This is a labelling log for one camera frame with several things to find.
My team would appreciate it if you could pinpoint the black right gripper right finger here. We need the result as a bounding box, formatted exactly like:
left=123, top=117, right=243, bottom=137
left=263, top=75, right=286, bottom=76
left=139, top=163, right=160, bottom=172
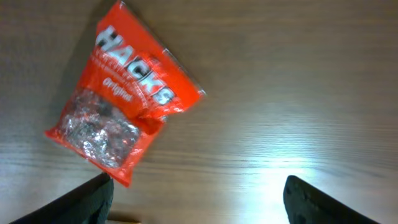
left=283, top=175, right=378, bottom=224

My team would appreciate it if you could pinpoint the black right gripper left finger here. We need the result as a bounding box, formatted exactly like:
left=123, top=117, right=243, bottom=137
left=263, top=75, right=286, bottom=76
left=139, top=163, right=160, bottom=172
left=11, top=172, right=114, bottom=224

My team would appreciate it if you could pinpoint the red Hacks candy bag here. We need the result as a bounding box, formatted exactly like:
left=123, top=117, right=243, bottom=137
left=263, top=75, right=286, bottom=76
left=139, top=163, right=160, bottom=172
left=45, top=1, right=205, bottom=186

